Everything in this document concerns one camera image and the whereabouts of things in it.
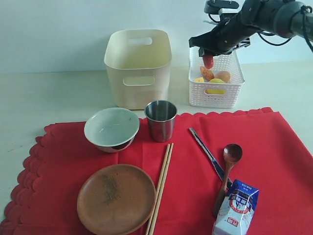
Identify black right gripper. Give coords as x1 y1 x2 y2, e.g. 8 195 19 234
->
188 14 254 57

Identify red sausage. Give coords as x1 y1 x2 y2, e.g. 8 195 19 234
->
202 55 214 69

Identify orange fried nugget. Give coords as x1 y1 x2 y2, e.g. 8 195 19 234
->
200 66 215 81

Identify yellow cheese wedge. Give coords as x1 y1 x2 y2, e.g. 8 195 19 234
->
193 77 205 83

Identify brown egg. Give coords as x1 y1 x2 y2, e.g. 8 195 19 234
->
215 70 231 83

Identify yellow lemon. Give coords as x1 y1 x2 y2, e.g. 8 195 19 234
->
205 78 226 94

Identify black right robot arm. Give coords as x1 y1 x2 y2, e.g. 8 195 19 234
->
189 0 313 57

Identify white perforated plastic basket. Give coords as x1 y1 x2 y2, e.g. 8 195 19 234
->
189 47 245 108

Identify cream plastic bin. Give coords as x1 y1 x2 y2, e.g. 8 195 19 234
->
104 29 172 110

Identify stainless steel cup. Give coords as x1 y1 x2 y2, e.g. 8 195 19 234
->
144 100 177 142

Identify dark wooden spoon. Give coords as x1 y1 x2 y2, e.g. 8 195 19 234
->
212 143 243 218

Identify wooden chopstick left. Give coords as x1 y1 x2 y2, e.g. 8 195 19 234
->
145 143 171 235

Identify white ceramic bowl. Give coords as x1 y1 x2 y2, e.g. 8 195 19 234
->
84 107 140 153

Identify steel table knife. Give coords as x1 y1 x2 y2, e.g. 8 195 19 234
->
189 127 224 180

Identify blue white milk carton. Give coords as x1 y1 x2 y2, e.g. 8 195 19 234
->
212 179 259 235

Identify brown wooden plate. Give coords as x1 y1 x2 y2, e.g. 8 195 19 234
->
76 164 157 235

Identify red scalloped table cloth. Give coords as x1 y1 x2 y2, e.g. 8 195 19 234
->
0 108 313 235

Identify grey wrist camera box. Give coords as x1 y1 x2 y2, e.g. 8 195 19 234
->
204 0 239 15

